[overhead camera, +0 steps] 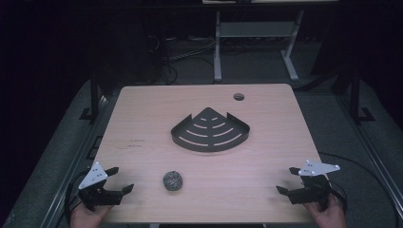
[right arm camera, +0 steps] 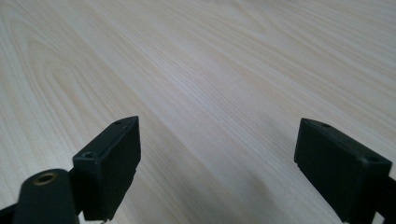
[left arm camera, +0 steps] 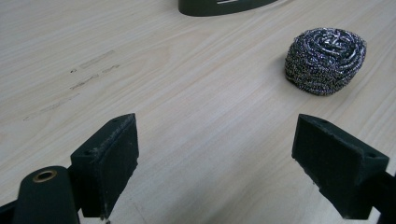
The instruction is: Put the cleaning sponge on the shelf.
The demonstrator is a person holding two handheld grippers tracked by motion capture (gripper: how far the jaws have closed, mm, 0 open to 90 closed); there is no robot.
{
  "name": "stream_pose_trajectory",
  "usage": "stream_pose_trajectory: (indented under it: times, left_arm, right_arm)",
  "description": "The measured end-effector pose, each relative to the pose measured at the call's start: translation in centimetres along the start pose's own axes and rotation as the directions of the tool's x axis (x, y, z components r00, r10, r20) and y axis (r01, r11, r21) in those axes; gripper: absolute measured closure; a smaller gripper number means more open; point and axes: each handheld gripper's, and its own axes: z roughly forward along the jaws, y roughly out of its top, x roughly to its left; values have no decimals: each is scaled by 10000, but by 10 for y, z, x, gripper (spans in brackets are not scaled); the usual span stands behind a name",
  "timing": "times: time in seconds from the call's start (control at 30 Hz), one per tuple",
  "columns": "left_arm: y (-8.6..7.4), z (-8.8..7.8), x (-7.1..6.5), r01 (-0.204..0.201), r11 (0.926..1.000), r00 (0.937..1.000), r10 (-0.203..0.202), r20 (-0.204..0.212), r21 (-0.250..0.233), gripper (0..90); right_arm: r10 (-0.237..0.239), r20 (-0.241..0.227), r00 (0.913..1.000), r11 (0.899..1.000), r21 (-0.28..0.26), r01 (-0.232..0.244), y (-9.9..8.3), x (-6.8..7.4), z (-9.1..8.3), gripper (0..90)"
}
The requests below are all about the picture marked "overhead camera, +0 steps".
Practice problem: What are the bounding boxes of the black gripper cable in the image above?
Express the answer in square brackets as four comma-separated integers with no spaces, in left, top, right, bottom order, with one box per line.
[317,151,401,228]
[64,170,90,226]

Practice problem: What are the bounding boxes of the black metal post stand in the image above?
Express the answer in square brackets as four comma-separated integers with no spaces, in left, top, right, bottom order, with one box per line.
[347,63,376,125]
[78,70,104,122]

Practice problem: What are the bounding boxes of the person's right hand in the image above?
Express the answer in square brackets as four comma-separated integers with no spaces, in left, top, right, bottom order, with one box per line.
[303,193,347,228]

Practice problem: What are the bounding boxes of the person's left hand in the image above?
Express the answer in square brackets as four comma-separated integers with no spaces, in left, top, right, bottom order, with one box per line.
[69,202,112,228]

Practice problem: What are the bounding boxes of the aluminium frame rail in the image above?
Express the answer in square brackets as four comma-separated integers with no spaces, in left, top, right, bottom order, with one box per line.
[39,94,110,228]
[336,94,403,219]

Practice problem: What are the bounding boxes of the grey metal stand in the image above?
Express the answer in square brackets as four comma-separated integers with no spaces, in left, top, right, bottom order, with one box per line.
[213,9,306,84]

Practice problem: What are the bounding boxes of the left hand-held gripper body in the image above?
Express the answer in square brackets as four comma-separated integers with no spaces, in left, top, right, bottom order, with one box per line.
[77,161,125,212]

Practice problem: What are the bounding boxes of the steel wool scrubber ball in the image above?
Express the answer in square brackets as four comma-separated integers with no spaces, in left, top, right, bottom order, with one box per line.
[162,170,184,192]

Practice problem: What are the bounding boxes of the black metal corner shelf rack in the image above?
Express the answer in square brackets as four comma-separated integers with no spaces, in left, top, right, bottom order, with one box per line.
[170,106,251,154]

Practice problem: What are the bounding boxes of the bundle of floor cables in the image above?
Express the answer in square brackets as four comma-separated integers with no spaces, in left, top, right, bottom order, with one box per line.
[144,33,217,86]

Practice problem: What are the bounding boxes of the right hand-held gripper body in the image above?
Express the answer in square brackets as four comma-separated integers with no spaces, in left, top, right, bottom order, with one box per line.
[286,159,341,211]

